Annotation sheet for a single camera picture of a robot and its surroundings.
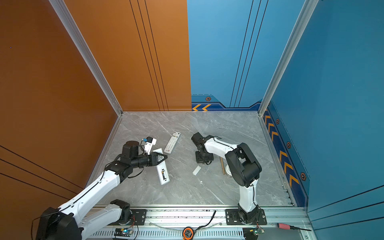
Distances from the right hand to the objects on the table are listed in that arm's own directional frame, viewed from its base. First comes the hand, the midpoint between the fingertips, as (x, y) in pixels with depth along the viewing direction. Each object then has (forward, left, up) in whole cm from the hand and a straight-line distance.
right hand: (201, 161), depth 93 cm
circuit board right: (-37, -24, -1) cm, 44 cm away
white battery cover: (-6, +2, +1) cm, 6 cm away
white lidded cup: (-10, -15, +7) cm, 19 cm away
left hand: (-5, +18, +16) cm, 25 cm away
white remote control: (+13, +19, +3) cm, 23 cm away
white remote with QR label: (-11, +20, +15) cm, 27 cm away
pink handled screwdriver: (-34, -39, +1) cm, 51 cm away
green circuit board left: (-36, +36, 0) cm, 51 cm away
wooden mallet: (0, -13, +1) cm, 13 cm away
